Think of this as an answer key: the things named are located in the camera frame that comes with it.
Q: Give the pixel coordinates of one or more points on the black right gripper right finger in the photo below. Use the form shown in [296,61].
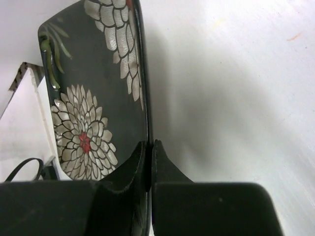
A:
[163,170]

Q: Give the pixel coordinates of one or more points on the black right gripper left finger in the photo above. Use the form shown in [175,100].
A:
[121,200]

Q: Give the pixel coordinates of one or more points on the black square floral plate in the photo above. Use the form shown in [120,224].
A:
[93,58]

